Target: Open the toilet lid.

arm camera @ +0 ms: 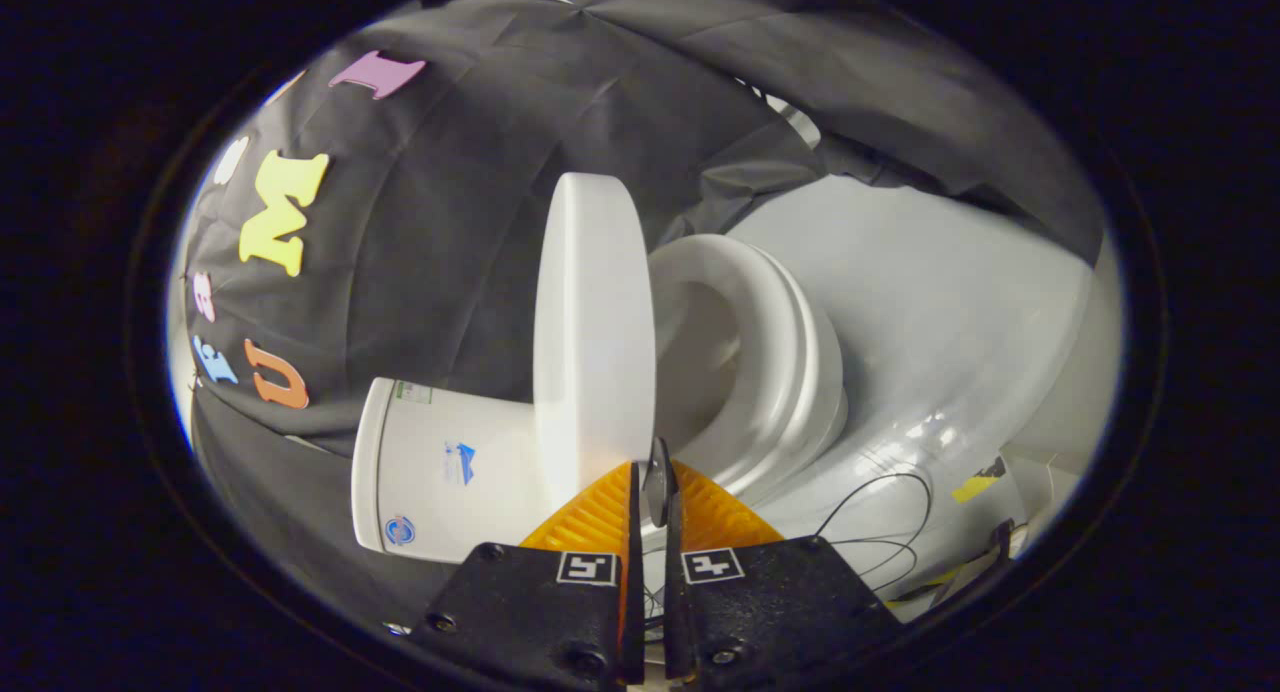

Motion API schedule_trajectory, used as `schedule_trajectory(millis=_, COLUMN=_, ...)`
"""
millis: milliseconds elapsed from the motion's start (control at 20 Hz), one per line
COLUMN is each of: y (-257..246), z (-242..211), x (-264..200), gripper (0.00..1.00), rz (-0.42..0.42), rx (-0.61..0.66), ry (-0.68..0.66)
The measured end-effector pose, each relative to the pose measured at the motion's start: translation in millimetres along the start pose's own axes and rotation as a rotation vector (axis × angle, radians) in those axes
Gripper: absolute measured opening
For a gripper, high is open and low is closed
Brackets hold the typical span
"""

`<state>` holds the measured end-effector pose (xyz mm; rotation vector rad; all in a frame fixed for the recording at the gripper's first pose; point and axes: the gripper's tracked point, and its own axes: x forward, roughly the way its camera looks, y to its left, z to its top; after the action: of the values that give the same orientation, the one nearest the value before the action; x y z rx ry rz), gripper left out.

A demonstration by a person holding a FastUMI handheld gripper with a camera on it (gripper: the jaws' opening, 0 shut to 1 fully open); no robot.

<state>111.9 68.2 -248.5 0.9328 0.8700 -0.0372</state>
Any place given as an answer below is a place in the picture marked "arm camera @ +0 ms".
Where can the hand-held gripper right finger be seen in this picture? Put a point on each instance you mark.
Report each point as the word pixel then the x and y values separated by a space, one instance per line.
pixel 673 582

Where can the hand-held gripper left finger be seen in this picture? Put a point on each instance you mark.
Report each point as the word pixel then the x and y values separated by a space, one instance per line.
pixel 633 582

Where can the white toilet lid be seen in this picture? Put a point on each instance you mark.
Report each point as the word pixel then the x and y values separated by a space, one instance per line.
pixel 590 352

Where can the white ceramic toilet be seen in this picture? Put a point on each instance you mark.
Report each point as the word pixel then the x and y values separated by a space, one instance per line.
pixel 440 512

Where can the white toilet seat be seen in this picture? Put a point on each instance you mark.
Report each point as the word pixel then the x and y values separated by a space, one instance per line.
pixel 770 312

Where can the yellow tape piece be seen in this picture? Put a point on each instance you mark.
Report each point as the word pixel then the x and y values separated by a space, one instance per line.
pixel 972 489

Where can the black backdrop cloth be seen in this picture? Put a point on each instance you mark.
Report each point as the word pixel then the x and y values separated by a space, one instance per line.
pixel 450 222

